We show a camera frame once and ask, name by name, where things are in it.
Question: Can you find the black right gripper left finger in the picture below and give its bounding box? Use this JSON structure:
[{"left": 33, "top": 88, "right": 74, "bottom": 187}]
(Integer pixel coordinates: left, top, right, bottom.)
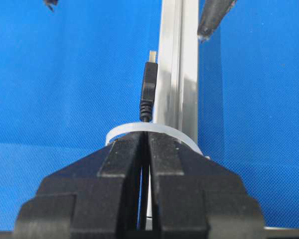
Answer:
[{"left": 13, "top": 132, "right": 144, "bottom": 239}]

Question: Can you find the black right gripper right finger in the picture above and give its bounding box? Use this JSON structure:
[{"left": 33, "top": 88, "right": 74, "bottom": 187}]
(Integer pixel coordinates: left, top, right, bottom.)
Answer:
[{"left": 148, "top": 132, "right": 266, "bottom": 239}]

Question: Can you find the aluminium extrusion square frame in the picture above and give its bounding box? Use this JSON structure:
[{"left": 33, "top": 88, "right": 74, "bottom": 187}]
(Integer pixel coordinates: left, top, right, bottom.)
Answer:
[{"left": 153, "top": 0, "right": 199, "bottom": 143}]

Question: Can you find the white zip tie loop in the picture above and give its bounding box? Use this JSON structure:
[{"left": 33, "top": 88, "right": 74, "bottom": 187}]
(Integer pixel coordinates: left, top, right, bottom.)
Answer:
[{"left": 105, "top": 122, "right": 203, "bottom": 155}]

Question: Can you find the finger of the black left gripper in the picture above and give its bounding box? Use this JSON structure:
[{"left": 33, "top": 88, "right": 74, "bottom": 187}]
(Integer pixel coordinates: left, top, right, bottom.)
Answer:
[
  {"left": 197, "top": 0, "right": 237, "bottom": 41},
  {"left": 43, "top": 0, "right": 59, "bottom": 11}
]

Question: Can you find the black usb cable wire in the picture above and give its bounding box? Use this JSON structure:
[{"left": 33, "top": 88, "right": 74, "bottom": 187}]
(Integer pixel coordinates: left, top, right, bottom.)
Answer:
[{"left": 139, "top": 50, "right": 158, "bottom": 231}]

